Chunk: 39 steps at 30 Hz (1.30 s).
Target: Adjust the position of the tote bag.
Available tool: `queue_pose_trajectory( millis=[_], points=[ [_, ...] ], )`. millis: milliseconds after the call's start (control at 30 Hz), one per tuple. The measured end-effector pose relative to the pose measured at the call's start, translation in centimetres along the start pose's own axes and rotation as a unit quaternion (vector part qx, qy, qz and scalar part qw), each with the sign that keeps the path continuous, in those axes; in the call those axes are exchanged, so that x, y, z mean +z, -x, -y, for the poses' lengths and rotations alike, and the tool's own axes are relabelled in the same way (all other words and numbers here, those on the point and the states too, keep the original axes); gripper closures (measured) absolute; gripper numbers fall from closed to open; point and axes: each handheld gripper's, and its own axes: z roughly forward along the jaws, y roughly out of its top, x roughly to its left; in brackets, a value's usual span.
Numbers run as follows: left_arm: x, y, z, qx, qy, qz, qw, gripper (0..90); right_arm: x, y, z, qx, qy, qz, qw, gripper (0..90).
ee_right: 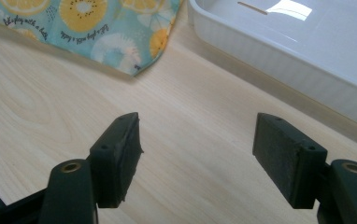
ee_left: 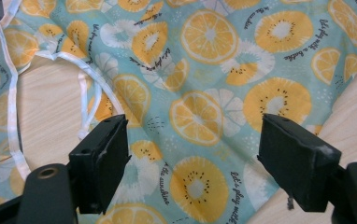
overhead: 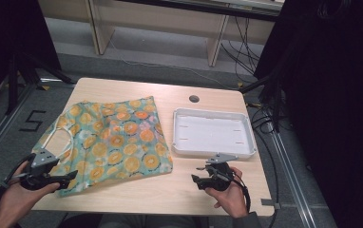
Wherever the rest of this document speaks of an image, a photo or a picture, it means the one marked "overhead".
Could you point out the aluminium floor rail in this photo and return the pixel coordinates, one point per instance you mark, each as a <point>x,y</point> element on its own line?
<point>2,126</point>
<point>292,177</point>

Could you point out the orange-print teal tote bag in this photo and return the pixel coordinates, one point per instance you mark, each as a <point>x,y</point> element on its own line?
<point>116,142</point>

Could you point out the person's right hand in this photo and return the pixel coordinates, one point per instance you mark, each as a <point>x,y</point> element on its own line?
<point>233,199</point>

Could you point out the person's left hand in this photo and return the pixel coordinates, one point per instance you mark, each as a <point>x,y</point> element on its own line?
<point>13,199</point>

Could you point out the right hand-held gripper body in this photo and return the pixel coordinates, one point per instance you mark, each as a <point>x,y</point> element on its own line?
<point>220,177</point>

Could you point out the black tripod stand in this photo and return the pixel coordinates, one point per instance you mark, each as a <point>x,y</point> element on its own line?
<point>27,71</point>

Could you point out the black metal stand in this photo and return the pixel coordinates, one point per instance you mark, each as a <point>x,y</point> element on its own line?
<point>271,85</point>

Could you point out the white plastic tray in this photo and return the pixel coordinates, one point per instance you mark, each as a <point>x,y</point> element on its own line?
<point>213,133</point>

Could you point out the grey tape strip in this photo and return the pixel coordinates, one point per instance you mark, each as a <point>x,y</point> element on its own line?
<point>270,202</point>

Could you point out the person's legs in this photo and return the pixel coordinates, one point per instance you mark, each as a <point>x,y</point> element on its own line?
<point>138,221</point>

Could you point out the black curtain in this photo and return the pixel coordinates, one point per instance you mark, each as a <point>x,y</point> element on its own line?
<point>334,95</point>
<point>11,31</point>

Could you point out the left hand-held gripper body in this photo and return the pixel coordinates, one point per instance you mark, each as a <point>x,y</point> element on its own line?
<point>43,160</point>

